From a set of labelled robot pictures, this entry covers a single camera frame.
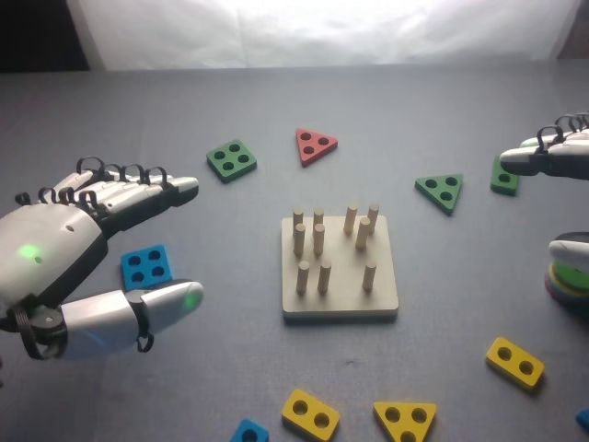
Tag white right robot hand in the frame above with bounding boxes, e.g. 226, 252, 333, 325
499, 111, 589, 272

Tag yellow rectangular two-hole block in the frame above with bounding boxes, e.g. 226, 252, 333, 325
485, 336, 546, 390
281, 389, 341, 442

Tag wooden peg board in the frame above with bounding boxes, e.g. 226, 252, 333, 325
281, 203, 400, 323

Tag green triangle three-hole block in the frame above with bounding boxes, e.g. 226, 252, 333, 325
414, 173, 464, 216

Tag multicolour ring stack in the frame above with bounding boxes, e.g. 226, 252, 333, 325
544, 231, 589, 317

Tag yellow triangle three-hole block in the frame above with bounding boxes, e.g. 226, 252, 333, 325
373, 401, 438, 442

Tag white backdrop sheet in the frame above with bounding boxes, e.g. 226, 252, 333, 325
66, 0, 583, 72

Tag blue square four-hole block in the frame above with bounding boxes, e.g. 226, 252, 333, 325
120, 244, 176, 297

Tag grey table cloth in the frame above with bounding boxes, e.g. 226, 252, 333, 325
0, 58, 589, 442

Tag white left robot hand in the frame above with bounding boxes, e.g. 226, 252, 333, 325
0, 156, 205, 363

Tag green rectangular block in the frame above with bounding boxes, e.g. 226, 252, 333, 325
489, 155, 523, 197

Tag green square four-hole block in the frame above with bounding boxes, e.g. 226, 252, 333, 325
205, 139, 259, 184

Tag red triangle three-hole block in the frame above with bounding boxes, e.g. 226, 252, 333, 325
294, 127, 340, 169

